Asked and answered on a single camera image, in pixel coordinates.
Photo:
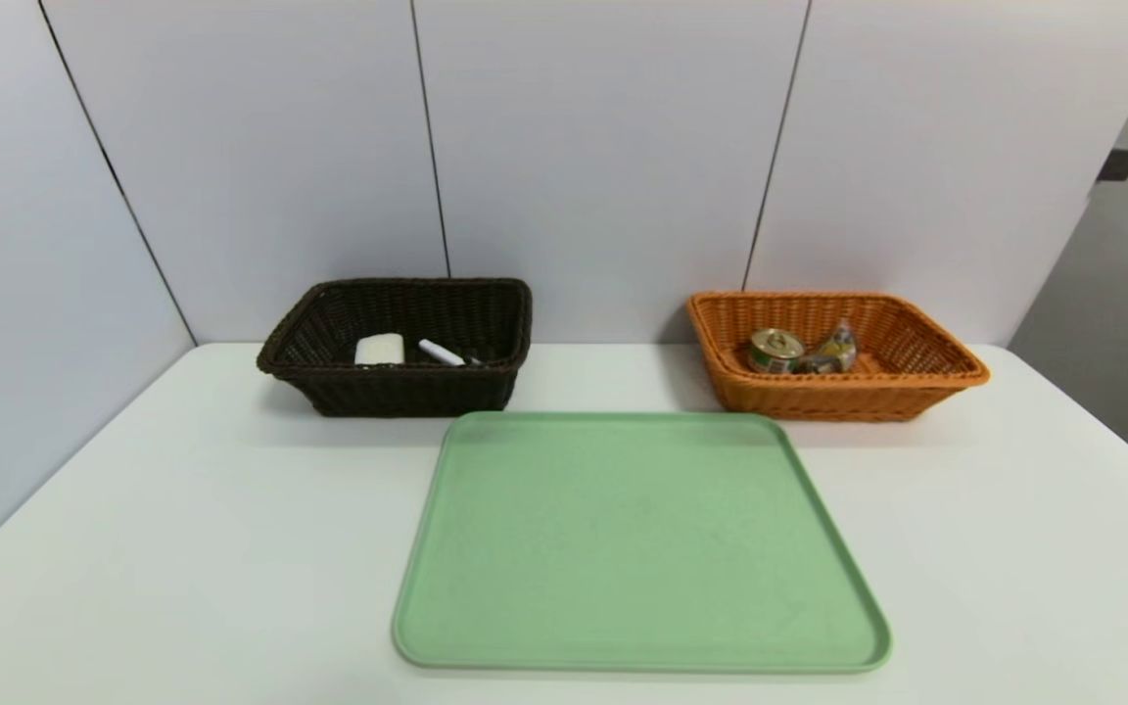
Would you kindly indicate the light green plastic tray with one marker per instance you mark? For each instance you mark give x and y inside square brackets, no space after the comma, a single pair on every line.
[642,548]

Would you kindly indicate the thick white marker black tip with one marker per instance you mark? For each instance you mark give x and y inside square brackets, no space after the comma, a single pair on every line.
[441,352]

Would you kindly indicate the small tin can gold lid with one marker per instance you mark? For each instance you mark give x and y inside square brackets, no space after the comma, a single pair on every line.
[776,351]

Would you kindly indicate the white soap bar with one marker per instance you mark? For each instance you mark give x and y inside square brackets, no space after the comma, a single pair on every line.
[379,349]

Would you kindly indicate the orange wicker basket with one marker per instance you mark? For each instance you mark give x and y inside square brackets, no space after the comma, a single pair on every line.
[819,397]

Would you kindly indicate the dark wall plate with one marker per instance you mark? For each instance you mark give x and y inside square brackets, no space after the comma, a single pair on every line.
[1118,164]

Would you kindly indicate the clear wrapped snack packet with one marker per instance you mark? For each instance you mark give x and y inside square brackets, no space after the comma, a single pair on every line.
[831,351]

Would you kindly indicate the dark brown wicker basket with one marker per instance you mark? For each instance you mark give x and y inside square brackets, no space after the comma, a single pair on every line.
[398,382]

